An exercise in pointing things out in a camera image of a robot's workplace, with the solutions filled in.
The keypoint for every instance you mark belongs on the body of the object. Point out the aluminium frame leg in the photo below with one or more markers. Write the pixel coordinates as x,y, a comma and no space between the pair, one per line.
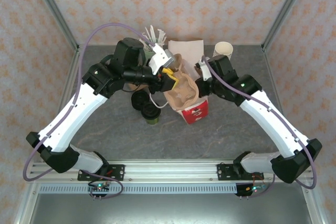
26,203
312,203

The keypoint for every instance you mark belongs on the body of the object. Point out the red and white paper bag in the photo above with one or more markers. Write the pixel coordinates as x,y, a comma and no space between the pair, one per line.
195,112

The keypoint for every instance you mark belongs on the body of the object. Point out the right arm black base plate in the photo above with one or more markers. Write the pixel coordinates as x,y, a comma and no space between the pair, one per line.
224,171

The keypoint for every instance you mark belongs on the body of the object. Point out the aluminium mounting rail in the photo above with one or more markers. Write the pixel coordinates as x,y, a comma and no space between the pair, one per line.
170,171

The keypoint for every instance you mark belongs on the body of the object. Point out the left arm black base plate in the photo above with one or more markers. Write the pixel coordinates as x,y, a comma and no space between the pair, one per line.
116,171

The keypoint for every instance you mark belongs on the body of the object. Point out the black plastic cup lid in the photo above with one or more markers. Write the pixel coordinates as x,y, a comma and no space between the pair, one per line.
138,98
151,110

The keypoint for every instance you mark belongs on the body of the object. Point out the aluminium corner post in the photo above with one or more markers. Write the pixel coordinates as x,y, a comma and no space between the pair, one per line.
54,9
286,9

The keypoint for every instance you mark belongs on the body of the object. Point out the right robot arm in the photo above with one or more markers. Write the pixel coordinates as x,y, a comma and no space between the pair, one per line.
270,127

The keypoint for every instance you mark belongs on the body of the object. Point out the white paper napkin stack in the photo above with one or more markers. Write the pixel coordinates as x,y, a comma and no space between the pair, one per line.
186,48

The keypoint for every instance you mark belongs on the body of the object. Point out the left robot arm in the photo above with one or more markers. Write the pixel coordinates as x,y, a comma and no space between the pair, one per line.
73,119

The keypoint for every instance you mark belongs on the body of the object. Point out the grey metal shelf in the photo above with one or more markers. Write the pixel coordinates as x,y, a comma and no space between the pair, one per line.
168,208

